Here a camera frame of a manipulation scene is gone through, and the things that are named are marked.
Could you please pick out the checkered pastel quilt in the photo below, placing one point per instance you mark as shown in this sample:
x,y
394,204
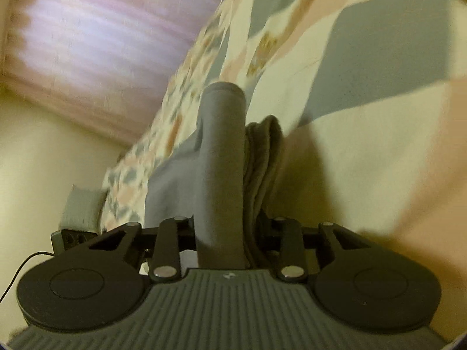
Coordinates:
x,y
371,98

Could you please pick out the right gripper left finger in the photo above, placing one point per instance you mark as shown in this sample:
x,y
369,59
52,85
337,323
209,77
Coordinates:
x,y
174,236

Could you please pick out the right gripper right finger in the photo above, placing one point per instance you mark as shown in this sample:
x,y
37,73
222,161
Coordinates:
x,y
281,243

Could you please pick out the pink curtain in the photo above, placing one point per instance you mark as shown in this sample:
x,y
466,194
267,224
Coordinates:
x,y
103,64

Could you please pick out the grey woven cushion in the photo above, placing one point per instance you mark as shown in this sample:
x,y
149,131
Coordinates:
x,y
83,210

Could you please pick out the grey sweatshirt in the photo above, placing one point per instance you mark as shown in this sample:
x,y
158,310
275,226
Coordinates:
x,y
219,177

